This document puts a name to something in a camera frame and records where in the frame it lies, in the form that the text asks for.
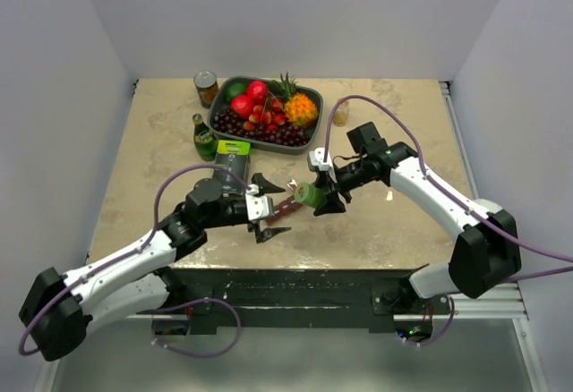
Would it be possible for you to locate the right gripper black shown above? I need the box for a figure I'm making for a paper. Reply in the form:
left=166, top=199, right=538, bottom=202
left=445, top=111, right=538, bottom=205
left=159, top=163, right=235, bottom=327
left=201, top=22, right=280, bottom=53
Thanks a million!
left=310, top=158, right=372, bottom=216

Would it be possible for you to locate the red weekly pill organizer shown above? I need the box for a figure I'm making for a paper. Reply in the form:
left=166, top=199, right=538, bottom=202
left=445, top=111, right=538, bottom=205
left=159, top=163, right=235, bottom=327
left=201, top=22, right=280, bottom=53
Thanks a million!
left=266, top=179, right=303, bottom=226

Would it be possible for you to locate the green pill bottle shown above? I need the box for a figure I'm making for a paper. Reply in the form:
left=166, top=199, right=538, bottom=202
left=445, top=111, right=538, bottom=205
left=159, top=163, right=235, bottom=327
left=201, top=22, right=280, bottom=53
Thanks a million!
left=294, top=183, right=324, bottom=209

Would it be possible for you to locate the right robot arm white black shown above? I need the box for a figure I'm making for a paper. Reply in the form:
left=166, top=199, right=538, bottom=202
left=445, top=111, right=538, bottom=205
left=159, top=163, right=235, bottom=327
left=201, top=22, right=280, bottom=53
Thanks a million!
left=307, top=123, right=522, bottom=314

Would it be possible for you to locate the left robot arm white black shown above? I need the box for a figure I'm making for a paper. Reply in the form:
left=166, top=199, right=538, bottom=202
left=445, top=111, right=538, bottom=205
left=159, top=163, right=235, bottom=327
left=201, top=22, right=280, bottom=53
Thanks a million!
left=18, top=173, right=283, bottom=362

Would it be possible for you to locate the razor box black green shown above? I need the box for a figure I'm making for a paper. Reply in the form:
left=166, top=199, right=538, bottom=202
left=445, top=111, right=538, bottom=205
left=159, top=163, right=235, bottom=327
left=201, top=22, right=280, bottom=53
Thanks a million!
left=213, top=140, right=251, bottom=194

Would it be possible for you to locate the green glass bottle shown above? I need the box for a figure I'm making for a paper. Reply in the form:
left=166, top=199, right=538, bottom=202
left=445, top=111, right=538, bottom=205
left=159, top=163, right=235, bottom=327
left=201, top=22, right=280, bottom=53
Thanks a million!
left=192, top=114, right=218, bottom=161

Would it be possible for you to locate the clear glass jar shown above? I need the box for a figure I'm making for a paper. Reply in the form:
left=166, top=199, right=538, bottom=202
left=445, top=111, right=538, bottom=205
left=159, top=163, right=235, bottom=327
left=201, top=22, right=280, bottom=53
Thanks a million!
left=332, top=100, right=349, bottom=127

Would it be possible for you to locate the purple grape bunch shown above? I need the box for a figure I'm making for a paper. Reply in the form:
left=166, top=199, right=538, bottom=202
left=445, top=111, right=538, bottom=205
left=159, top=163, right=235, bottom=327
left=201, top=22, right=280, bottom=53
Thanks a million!
left=210, top=108, right=311, bottom=147

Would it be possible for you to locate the red apple lower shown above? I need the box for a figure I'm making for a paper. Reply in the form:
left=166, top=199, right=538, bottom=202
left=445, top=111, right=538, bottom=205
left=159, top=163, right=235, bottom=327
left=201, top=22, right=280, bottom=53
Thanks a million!
left=230, top=94, right=255, bottom=120

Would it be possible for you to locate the red apple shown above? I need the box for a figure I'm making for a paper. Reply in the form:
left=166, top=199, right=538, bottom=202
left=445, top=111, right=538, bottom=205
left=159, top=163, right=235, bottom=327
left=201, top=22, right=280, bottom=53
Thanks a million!
left=245, top=81, right=268, bottom=105
left=230, top=94, right=255, bottom=120

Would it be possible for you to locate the grey fruit tray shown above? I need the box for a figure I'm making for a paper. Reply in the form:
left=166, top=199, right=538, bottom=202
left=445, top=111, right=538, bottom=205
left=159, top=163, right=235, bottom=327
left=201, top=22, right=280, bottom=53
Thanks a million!
left=208, top=74, right=323, bottom=155

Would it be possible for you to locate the red apple upper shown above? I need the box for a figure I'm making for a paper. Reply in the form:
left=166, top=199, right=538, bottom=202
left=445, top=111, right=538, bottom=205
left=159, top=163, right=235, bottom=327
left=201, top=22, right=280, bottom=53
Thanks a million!
left=245, top=81, right=268, bottom=105

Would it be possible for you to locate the green lime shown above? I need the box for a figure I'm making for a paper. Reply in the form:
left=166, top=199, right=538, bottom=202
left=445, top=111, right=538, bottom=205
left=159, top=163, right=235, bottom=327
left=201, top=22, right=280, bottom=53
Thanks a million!
left=225, top=82, right=248, bottom=103

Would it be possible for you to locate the pineapple top green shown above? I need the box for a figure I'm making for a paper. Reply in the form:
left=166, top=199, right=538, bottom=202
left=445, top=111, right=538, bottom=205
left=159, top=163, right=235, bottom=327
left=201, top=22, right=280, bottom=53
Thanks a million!
left=270, top=72, right=298, bottom=102

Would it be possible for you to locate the tin can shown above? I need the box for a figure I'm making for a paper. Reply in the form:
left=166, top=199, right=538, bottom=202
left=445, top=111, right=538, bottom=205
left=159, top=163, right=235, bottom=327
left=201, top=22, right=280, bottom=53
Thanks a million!
left=193, top=71, right=218, bottom=108

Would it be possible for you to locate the white paper cup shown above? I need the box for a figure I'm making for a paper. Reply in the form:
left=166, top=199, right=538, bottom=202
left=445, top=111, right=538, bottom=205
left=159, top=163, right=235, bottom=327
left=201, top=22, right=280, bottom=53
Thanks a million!
left=475, top=199, right=502, bottom=215

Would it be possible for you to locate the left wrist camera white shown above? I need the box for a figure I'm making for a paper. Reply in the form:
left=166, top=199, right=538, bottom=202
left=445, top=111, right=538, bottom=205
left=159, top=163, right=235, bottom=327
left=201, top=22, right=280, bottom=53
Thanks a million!
left=244, top=183, right=274, bottom=222

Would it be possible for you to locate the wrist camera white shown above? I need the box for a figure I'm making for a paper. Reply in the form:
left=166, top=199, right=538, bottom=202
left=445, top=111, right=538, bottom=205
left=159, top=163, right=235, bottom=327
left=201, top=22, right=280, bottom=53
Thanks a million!
left=244, top=183, right=274, bottom=222
left=307, top=148, right=334, bottom=173

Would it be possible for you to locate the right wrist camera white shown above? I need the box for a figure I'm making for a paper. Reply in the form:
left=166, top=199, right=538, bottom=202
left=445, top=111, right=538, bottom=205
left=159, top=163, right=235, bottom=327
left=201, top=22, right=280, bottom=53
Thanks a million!
left=307, top=148, right=334, bottom=173

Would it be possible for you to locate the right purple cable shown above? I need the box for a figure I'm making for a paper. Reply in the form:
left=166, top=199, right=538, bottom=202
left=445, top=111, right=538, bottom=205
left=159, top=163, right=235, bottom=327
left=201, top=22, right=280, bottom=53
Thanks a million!
left=323, top=95, right=573, bottom=348

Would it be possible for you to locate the purple cable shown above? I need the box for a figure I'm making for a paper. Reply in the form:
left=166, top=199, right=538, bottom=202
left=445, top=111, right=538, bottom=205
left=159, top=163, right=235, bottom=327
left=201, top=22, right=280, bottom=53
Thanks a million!
left=17, top=163, right=254, bottom=358
left=323, top=95, right=573, bottom=348

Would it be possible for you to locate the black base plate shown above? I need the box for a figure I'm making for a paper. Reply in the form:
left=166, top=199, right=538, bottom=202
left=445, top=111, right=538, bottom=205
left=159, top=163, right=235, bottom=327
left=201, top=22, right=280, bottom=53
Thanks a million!
left=78, top=268, right=498, bottom=336

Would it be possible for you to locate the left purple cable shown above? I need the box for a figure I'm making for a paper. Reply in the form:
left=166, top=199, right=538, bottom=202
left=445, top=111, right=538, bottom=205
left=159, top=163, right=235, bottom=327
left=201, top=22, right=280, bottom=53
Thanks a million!
left=17, top=163, right=254, bottom=358

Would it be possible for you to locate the aluminium rail frame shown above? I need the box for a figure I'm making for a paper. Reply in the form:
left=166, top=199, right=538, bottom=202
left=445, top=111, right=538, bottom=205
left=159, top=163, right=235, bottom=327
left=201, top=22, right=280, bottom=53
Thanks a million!
left=124, top=79, right=532, bottom=321

